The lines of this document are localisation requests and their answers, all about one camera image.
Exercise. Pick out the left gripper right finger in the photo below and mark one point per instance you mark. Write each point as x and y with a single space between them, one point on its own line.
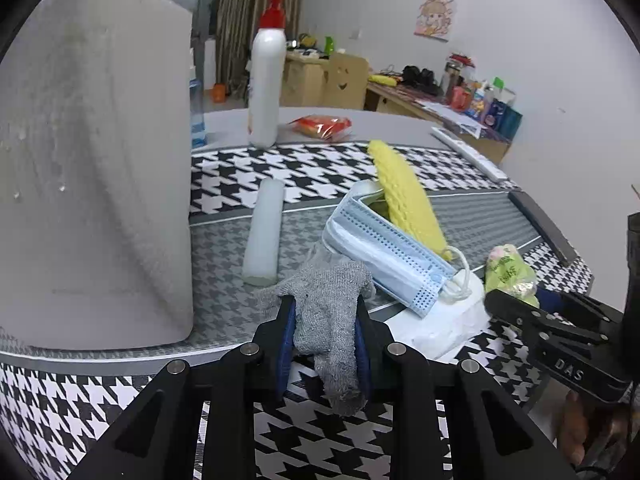
371 340

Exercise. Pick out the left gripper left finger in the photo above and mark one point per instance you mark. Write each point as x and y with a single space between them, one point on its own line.
275 341

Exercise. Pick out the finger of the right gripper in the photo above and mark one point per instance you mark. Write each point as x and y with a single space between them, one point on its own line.
579 309
531 323

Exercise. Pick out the green plush toy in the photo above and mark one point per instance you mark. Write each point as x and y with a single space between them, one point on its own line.
507 271

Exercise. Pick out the grey knitted glove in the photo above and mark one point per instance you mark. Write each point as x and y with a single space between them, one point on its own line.
326 288

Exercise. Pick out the blue surgical mask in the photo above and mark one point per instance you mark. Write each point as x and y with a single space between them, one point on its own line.
401 266

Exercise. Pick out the white tissue paper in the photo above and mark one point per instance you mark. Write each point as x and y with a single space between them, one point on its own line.
446 328

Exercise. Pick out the white foam stick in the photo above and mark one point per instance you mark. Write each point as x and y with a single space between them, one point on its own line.
260 263

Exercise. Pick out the yellow foam net sleeve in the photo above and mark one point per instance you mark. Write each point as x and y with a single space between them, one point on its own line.
408 205

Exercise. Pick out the person's right hand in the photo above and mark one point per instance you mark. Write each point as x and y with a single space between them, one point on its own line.
583 420

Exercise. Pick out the white remote control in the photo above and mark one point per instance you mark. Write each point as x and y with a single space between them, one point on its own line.
471 155

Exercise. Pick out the printed paper sheets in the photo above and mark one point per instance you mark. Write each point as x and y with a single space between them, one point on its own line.
464 122

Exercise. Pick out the red snack packet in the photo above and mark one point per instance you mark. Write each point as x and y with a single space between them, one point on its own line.
324 128

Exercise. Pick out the houndstooth table mat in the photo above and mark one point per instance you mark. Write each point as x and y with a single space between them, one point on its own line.
55 405

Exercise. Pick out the orange bucket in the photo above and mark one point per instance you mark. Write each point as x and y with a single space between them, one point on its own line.
218 93

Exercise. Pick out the yellow object on desk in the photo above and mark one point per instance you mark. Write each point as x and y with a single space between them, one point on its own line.
385 80

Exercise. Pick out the wooden chair smiley back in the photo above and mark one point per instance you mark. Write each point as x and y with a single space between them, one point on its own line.
346 82

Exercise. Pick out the wooden desk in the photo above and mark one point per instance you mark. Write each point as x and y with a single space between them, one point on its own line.
302 86

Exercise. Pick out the white lotion pump bottle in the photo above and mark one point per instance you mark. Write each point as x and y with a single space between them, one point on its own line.
267 59

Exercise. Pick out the green bottle on desk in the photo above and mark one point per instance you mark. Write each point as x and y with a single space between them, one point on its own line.
329 46

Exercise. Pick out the white foam box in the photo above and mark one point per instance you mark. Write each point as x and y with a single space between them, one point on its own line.
96 175

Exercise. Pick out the right brown curtain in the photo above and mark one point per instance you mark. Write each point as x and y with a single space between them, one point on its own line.
237 24

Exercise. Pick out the cartoon girl wall poster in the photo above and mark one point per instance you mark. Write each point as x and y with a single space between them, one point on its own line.
435 19

